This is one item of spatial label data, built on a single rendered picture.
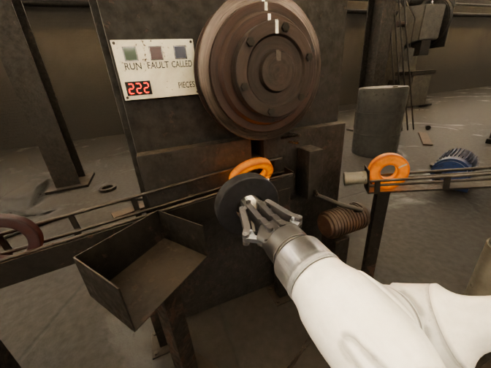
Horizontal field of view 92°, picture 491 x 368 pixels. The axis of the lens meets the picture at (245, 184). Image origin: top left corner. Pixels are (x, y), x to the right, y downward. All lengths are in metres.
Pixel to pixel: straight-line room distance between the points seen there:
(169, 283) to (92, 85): 6.47
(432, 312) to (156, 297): 0.59
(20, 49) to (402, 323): 3.55
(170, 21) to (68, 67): 6.15
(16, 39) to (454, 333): 3.62
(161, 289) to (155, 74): 0.69
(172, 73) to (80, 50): 6.13
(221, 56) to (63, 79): 6.39
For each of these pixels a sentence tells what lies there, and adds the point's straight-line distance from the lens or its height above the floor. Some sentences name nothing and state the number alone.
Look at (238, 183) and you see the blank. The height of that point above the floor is 0.89.
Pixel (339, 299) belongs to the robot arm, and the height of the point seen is 0.87.
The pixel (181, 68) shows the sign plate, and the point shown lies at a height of 1.15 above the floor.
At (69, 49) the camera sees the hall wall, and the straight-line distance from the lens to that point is 7.08.
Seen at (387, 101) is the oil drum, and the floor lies 0.72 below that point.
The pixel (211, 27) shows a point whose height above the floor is 1.25.
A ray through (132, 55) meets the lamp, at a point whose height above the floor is 1.19.
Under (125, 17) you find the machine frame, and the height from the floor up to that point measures 1.30.
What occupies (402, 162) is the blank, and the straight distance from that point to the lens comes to 1.16.
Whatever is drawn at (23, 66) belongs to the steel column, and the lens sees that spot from 3.53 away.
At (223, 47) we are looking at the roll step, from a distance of 0.84.
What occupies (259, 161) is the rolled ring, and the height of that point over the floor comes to 0.81.
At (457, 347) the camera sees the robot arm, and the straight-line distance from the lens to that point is 0.43.
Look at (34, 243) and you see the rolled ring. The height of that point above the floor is 0.67.
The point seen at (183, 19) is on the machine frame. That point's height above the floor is 1.30.
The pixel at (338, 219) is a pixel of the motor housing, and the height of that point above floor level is 0.52.
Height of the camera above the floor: 1.10
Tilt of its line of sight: 24 degrees down
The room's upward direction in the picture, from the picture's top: 4 degrees counter-clockwise
